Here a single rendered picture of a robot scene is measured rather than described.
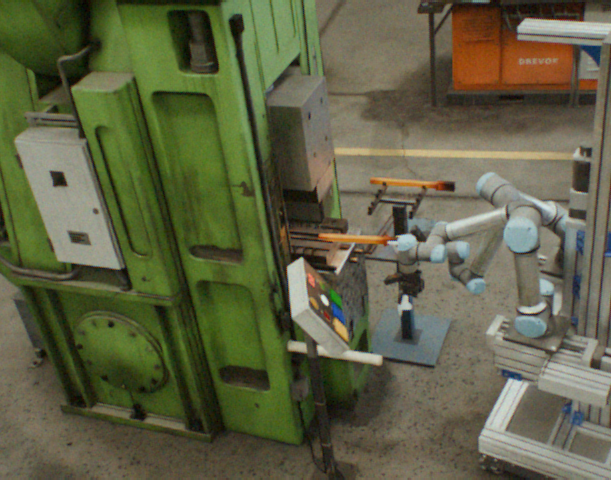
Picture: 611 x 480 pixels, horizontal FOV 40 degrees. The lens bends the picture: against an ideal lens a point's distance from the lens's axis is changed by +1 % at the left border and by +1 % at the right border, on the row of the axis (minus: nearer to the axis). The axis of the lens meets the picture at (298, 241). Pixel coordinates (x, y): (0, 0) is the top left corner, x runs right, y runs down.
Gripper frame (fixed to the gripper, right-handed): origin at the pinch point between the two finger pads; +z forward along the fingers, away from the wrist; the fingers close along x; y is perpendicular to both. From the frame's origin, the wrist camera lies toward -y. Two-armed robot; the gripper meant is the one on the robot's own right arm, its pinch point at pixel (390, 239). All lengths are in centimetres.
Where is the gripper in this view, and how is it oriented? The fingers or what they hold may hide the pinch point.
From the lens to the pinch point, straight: 377.3
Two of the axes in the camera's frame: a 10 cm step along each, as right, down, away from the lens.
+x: 3.5, -5.9, 7.3
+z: -9.2, -0.9, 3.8
